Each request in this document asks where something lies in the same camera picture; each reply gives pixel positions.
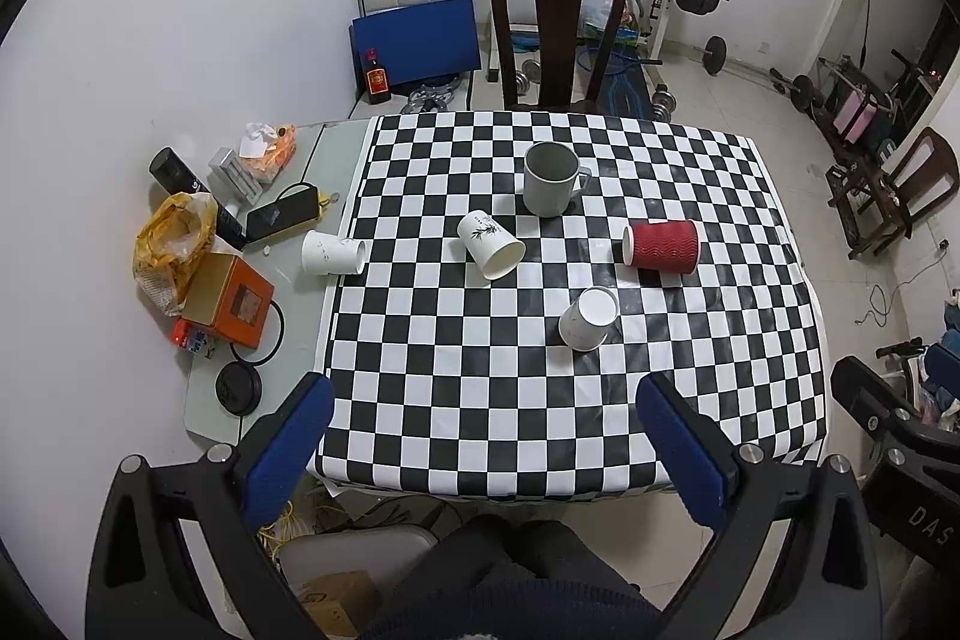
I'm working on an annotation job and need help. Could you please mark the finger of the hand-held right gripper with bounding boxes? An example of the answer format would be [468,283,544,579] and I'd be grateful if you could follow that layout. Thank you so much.
[830,355,917,442]

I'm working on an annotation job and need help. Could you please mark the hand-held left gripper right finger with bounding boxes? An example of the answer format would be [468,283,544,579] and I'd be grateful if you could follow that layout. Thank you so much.
[636,374,883,640]

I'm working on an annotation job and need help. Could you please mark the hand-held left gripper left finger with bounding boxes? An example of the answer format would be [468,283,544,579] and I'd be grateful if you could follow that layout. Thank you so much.
[86,372,336,640]

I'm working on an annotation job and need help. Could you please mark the speckled white paper cup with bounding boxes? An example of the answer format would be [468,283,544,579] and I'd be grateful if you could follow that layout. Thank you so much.
[558,286,620,352]

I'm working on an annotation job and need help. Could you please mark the plain white paper cup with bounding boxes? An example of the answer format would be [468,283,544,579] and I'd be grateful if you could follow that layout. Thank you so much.
[301,228,368,277]

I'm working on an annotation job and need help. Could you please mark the red ribbed paper cup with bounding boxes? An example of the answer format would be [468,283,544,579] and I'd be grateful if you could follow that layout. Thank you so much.
[622,218,702,272]

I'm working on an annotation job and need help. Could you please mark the white paper cup bamboo print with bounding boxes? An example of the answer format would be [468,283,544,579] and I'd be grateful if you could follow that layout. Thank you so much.
[457,209,527,281]

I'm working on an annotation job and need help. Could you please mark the black round lid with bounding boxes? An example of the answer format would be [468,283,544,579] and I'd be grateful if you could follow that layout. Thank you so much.
[214,360,264,417]

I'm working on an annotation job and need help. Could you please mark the white stool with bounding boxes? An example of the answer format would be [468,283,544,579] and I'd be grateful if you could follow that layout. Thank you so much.
[276,523,445,640]

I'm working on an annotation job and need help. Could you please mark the small red packet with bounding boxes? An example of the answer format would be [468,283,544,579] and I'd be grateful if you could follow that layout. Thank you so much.
[172,318,219,357]

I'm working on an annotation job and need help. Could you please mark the brown cardboard box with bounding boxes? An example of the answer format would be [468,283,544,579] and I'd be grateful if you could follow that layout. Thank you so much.
[295,570,385,638]

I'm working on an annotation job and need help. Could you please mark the orange cardboard box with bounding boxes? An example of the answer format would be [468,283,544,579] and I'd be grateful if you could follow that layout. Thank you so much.
[181,252,276,349]

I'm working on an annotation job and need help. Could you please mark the black white checkered tablecloth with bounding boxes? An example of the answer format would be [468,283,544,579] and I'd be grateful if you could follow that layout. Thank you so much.
[315,111,830,501]

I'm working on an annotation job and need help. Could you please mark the person's dark trouser legs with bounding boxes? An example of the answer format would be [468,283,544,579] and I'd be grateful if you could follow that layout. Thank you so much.
[358,513,662,640]

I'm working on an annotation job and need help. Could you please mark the brown wooden chair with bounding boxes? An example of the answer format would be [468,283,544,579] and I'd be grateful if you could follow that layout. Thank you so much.
[846,127,960,260]

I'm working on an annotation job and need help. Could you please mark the black handheld device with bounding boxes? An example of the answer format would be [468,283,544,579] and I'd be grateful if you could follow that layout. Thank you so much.
[215,200,249,251]

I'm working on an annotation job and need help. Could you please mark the yellow plastic bag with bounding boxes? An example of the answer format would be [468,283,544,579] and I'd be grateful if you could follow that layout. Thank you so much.
[133,191,219,318]

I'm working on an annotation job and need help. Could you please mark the silver box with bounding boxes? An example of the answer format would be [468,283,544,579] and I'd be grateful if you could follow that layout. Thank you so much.
[207,147,266,206]

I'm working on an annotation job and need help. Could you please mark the orange tissue box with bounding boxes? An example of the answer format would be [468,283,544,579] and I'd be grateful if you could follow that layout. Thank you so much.
[238,122,299,186]

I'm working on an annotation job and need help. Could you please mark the black cylinder can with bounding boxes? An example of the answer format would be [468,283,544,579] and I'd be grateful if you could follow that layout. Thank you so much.
[148,146,212,196]

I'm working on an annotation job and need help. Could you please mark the white ceramic mug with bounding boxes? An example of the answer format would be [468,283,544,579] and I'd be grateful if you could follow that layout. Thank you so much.
[523,141,594,218]

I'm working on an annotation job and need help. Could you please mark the small barbell on floor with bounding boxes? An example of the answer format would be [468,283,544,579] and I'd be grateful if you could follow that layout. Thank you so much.
[703,35,827,113]

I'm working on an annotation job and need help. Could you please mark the dark sauce bottle red label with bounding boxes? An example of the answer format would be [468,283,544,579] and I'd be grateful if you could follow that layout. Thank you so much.
[364,49,393,106]

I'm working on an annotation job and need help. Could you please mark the silver weight plates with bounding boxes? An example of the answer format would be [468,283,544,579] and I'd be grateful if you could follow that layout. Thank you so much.
[400,76,460,114]

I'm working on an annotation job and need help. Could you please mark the blue board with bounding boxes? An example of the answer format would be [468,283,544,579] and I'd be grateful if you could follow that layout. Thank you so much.
[348,0,483,88]

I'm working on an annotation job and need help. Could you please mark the dark wooden chair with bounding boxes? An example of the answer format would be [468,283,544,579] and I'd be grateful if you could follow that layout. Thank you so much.
[490,0,629,116]

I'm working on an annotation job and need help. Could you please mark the yellow cable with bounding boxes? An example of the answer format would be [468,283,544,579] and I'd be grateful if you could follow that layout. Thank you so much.
[258,497,310,556]

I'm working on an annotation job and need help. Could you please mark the white floor cable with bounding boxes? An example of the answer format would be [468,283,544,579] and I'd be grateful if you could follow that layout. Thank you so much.
[858,238,950,327]

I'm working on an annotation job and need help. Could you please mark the black ring cable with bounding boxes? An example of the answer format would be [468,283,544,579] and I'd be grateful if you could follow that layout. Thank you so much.
[228,300,287,366]

